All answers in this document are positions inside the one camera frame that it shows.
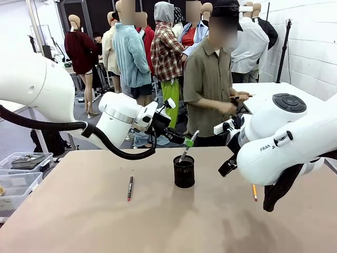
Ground black backpack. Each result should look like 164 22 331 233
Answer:
29 129 70 157

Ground mannequin in blue shirt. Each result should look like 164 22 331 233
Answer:
178 1 210 57

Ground mannequin in light blue fleece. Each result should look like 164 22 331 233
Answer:
112 0 153 108

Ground mannequin in black jacket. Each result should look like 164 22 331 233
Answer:
252 3 279 51

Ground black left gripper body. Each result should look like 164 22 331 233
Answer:
153 112 173 135

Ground clear plastic bin with tools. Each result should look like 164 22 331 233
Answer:
0 152 55 175

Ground mannequin in beige shirt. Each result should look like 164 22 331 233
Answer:
101 11 122 93

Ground mannequin in plaid shirt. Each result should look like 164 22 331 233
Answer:
150 1 188 129

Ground black mesh pen holder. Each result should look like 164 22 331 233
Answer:
173 155 196 189

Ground person's right forearm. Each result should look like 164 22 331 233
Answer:
187 98 227 113

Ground person in olive shirt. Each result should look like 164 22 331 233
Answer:
183 0 254 147

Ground blue jeans on floor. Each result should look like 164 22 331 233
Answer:
132 131 172 150

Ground black tripod stand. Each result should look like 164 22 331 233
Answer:
275 18 293 84

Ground mannequin in white shirt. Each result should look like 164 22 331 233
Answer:
228 1 270 84

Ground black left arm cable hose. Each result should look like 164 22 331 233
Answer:
0 104 158 160

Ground person's right hand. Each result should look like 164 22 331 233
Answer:
222 102 238 115

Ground mannequin in red jacket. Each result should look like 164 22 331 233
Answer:
135 12 156 77

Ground mannequin in dark red sweater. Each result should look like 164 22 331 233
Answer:
64 14 99 120

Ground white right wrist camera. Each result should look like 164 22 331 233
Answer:
213 119 235 134

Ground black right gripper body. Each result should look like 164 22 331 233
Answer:
225 142 242 164

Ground grey silver pen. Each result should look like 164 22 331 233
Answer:
179 130 200 163

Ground dark marker with red cap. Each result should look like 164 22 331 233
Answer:
127 176 134 202

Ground background person in black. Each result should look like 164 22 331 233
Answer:
92 32 104 65

